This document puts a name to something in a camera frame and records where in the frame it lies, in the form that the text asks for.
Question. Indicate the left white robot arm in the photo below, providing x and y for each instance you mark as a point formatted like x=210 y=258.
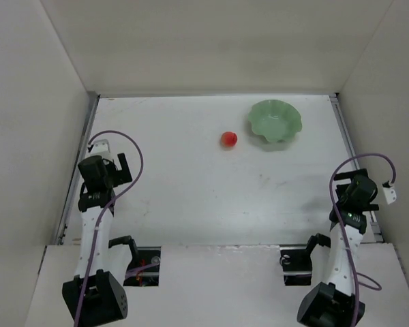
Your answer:
x=95 y=296

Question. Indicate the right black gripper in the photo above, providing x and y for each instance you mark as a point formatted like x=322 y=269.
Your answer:
x=347 y=175

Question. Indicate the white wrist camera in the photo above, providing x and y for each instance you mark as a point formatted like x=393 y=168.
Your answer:
x=101 y=148
x=389 y=192

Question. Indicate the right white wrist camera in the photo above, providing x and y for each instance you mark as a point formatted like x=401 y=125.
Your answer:
x=389 y=192

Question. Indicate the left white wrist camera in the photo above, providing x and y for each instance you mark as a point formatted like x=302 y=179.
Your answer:
x=101 y=148

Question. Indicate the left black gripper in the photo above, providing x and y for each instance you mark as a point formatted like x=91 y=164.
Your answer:
x=119 y=170

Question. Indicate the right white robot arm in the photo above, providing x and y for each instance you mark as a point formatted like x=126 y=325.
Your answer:
x=334 y=301

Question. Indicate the red fake fruit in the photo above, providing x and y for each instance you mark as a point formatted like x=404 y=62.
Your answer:
x=228 y=139

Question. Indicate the green scalloped fruit bowl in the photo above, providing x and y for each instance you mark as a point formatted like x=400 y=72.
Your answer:
x=275 y=120

